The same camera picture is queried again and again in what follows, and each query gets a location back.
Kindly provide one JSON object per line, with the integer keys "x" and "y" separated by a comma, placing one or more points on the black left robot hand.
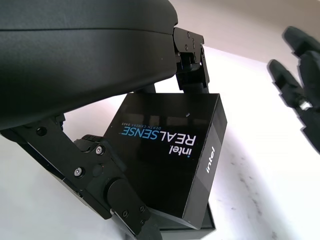
{"x": 75, "y": 62}

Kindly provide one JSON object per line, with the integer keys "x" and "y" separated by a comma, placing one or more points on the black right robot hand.
{"x": 300, "y": 82}

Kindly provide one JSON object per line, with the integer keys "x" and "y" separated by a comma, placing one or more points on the black Intel RealSense box lid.
{"x": 170, "y": 155}

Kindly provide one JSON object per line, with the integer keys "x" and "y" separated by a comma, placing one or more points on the black camera box base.
{"x": 197, "y": 230}

